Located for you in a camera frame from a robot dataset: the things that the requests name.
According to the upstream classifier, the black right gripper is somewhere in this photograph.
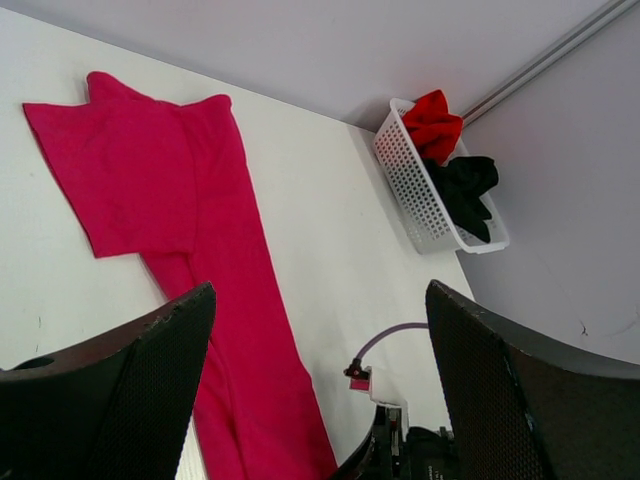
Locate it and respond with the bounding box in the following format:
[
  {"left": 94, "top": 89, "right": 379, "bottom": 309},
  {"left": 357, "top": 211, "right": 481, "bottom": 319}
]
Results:
[{"left": 334, "top": 280, "right": 639, "bottom": 480}]

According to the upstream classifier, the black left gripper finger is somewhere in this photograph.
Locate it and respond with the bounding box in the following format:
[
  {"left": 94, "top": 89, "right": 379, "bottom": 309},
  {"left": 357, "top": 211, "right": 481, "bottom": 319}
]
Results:
[{"left": 1, "top": 283, "right": 216, "bottom": 479}]

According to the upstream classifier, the pink t shirt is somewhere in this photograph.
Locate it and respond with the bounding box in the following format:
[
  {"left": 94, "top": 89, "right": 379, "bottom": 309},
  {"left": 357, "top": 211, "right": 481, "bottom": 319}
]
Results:
[{"left": 23, "top": 72, "right": 337, "bottom": 479}]

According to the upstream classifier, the white plastic basket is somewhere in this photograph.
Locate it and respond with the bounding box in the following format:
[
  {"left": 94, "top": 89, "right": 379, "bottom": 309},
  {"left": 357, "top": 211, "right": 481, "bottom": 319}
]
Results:
[{"left": 373, "top": 98, "right": 510, "bottom": 255}]

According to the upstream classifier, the black t shirt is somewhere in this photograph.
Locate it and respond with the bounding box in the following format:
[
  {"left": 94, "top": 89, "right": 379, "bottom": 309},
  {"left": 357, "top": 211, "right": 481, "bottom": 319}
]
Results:
[{"left": 424, "top": 156, "right": 499, "bottom": 243}]

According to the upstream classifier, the red t shirt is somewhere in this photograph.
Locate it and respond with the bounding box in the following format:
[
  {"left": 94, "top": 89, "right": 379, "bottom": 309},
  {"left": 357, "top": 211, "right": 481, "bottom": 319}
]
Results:
[{"left": 402, "top": 90, "right": 463, "bottom": 166}]

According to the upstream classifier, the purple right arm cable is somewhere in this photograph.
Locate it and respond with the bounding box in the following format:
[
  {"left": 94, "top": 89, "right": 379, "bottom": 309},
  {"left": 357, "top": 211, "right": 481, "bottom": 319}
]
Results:
[{"left": 353, "top": 322, "right": 430, "bottom": 366}]

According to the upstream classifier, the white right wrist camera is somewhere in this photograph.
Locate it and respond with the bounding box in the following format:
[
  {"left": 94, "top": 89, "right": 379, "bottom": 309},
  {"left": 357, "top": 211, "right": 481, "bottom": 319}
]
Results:
[{"left": 344, "top": 365, "right": 408, "bottom": 408}]

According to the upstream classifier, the right aluminium corner post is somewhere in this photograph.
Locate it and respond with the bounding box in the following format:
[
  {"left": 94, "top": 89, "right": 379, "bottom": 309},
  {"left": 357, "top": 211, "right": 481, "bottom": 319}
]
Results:
[{"left": 462, "top": 0, "right": 639, "bottom": 128}]

